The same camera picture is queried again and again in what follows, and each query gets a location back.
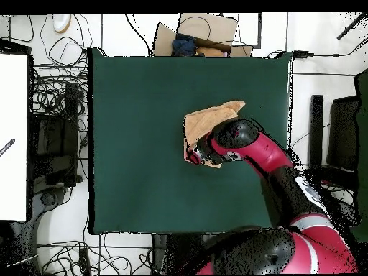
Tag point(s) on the tan terry towel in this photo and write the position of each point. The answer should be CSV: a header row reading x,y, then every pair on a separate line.
x,y
204,120

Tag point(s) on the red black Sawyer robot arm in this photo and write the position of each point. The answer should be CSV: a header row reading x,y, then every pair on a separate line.
x,y
267,152

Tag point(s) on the dark green table cloth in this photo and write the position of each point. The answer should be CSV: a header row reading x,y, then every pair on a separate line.
x,y
143,143

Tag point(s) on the orange garment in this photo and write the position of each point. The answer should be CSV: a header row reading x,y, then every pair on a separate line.
x,y
210,52

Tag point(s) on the dark blue garment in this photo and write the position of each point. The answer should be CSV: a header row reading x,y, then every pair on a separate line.
x,y
184,46

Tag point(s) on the black equipment stand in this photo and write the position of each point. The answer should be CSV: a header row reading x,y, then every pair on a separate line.
x,y
72,129

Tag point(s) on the black upright bar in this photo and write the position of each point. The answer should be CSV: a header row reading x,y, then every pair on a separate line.
x,y
316,123

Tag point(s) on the brown cardboard box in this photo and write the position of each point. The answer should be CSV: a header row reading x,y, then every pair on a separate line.
x,y
207,27

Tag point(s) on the black power adapter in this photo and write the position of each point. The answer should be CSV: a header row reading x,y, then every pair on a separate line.
x,y
301,53

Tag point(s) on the black power strip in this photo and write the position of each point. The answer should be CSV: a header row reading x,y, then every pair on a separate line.
x,y
84,261

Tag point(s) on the black monitor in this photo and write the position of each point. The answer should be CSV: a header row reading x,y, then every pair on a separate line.
x,y
343,132

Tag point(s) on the green chair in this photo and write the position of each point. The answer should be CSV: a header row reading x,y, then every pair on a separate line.
x,y
362,143

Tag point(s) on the black marker pen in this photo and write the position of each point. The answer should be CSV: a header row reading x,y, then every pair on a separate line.
x,y
8,146

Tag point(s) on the white shoe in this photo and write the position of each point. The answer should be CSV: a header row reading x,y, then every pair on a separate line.
x,y
61,22

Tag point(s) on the black tripod leg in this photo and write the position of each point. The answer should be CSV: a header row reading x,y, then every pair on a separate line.
x,y
352,27

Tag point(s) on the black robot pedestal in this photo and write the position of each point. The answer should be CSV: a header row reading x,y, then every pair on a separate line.
x,y
172,253

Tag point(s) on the white board with black frame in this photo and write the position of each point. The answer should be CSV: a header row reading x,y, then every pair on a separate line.
x,y
13,129

